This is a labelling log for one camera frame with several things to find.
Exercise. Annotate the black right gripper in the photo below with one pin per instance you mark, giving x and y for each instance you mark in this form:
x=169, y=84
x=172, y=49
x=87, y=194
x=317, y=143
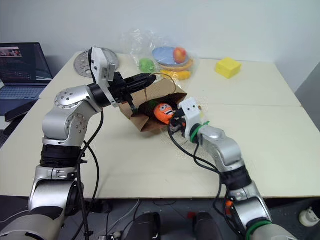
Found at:
x=178, y=128

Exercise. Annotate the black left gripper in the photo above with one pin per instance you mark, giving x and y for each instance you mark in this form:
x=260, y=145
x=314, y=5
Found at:
x=119, y=87

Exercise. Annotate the orange plush toy with face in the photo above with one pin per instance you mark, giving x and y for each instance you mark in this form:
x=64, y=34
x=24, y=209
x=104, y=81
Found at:
x=162, y=112

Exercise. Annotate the brown paper bag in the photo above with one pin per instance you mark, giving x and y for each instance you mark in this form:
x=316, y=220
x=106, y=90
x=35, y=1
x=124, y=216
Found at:
x=162, y=88

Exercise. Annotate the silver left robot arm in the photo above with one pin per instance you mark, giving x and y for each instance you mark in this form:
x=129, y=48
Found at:
x=75, y=98

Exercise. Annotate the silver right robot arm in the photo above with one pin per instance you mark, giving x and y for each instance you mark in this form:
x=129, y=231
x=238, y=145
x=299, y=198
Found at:
x=225, y=147

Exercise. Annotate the dark green plush toy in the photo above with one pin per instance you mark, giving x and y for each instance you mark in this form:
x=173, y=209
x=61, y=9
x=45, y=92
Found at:
x=153, y=103

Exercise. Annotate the clear plastic bag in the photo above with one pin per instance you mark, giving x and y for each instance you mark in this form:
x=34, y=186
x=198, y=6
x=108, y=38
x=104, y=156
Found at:
x=140, y=42

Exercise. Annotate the green toy fruit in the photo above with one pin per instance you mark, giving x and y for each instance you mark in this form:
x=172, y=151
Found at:
x=147, y=65

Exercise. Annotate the blue plate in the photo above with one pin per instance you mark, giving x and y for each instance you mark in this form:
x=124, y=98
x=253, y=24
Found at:
x=163, y=55

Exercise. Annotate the orange plate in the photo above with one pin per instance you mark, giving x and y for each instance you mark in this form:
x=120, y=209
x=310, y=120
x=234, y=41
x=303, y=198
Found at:
x=186, y=65

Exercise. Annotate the red yellow toy peach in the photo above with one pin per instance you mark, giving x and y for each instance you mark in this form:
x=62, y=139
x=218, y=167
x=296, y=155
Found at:
x=180, y=55

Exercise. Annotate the round grey metal disc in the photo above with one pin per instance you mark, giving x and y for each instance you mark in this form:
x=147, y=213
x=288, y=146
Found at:
x=82, y=65

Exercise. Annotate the yellow cheese block toy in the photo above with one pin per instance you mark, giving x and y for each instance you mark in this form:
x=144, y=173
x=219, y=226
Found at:
x=228, y=68

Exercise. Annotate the dark rounded shape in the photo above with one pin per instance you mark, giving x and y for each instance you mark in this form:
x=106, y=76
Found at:
x=207, y=226
x=147, y=226

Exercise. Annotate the open dark laptop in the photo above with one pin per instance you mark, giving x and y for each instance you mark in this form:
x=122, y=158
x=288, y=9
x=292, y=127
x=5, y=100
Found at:
x=22, y=65

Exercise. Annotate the black flat device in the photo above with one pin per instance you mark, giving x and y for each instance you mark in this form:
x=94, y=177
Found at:
x=20, y=110

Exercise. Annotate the white round socket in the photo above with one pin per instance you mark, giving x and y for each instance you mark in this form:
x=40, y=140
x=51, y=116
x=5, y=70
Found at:
x=308, y=216

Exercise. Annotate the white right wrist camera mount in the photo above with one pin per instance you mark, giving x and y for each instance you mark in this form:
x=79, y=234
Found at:
x=191, y=110

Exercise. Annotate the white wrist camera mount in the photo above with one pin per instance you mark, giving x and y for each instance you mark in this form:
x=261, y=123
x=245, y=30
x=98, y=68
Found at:
x=100, y=63
x=191, y=110

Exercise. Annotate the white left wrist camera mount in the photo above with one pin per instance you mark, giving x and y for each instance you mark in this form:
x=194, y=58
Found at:
x=100, y=63

